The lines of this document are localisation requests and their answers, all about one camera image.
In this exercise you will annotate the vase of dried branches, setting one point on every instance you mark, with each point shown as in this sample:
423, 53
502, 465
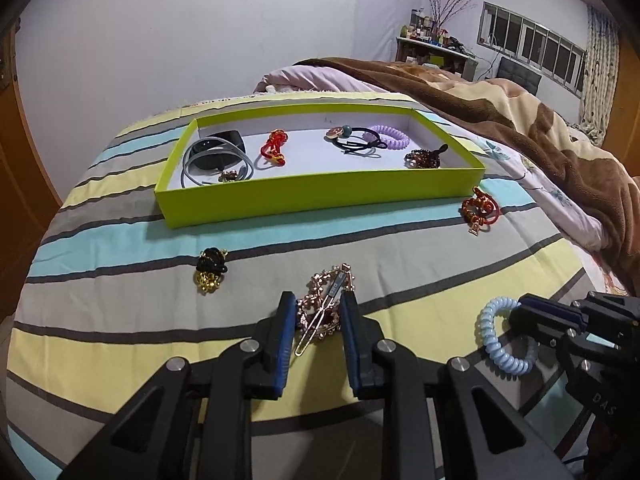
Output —
447, 7

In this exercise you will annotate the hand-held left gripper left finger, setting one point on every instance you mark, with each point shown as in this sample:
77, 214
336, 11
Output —
285, 340

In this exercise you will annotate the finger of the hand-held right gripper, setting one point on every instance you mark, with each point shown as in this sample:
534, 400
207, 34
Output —
550, 312
535, 327

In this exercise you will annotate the black chair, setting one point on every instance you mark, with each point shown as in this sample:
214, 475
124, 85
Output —
520, 75

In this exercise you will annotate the patterned curtain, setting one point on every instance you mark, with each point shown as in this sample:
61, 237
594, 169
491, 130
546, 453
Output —
600, 80

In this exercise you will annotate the barred window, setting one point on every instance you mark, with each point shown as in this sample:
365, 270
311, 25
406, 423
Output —
535, 45

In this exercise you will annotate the green shallow cardboard box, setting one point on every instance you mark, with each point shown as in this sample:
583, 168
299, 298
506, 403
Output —
300, 197

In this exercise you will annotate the wooden door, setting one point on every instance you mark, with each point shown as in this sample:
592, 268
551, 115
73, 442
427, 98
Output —
20, 160

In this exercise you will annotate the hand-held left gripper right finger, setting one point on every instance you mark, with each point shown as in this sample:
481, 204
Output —
350, 345

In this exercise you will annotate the brown plush blanket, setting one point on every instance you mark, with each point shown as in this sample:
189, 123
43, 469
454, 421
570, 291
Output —
500, 110

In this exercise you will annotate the striped bed sheet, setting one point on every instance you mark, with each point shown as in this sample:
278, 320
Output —
125, 310

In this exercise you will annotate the pink floral quilt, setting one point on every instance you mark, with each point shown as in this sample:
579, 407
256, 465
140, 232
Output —
290, 77

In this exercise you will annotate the rhinestone hair clip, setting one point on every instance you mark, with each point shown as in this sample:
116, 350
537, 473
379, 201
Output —
312, 305

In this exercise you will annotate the group of bottles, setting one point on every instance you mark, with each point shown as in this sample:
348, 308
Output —
422, 25

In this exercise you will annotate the black wristband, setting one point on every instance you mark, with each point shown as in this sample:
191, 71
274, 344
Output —
232, 141

